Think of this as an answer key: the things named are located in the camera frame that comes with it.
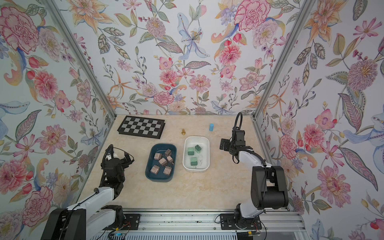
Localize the aluminium front rail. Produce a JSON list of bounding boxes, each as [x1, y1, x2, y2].
[[47, 209, 308, 234]]

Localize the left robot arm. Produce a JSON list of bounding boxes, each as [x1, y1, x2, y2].
[[41, 151, 134, 240]]

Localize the black white chessboard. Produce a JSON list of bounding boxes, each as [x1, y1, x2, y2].
[[118, 116, 166, 139]]

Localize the teal storage box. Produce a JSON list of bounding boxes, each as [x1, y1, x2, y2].
[[145, 144, 177, 183]]

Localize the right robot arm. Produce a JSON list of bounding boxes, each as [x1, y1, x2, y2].
[[220, 127, 289, 222]]

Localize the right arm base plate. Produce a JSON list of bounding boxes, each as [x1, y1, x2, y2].
[[219, 214, 263, 231]]

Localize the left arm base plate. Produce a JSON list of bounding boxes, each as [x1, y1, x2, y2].
[[98, 214, 141, 231]]

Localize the white storage box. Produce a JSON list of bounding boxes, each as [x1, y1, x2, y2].
[[183, 136, 210, 173]]

